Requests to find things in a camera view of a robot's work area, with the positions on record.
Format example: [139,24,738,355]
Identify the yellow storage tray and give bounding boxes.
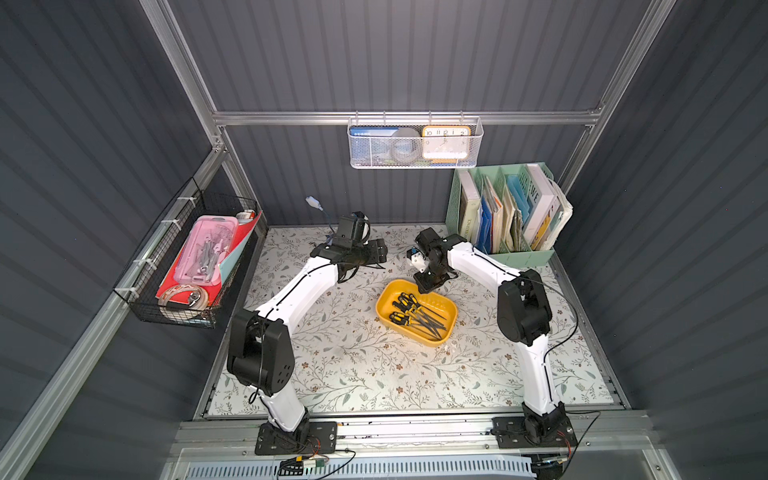
[376,279,458,347]

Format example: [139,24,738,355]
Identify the yellow black file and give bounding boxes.
[398,292,444,319]
[389,301,445,331]

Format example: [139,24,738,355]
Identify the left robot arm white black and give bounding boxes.
[226,239,388,434]

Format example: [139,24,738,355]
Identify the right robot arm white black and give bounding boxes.
[407,228,568,444]

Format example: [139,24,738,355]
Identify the green file organizer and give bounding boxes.
[445,163,573,269]

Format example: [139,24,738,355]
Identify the blue box in basket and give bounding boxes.
[348,126,397,162]

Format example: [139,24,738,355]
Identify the pink plastic tool case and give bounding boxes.
[173,215,239,286]

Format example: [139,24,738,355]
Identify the blue desk lamp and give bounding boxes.
[305,195,335,234]

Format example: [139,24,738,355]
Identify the grey tape roll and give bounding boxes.
[390,127,422,165]

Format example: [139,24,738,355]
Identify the white book in organizer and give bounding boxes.
[523,163,560,250]

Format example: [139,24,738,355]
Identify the yellow white clock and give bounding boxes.
[422,125,472,161]

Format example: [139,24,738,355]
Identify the red folder in basket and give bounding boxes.
[156,210,261,311]

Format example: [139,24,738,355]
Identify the clear tape roll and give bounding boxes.
[158,284,209,311]

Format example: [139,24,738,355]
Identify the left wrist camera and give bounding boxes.
[334,211,370,248]

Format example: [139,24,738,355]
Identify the white wire hanging basket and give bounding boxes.
[347,116,485,170]

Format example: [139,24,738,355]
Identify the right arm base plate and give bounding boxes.
[490,415,578,449]

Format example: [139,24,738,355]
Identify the black wire side basket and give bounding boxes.
[115,181,262,329]

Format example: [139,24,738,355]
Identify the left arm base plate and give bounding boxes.
[254,421,338,456]

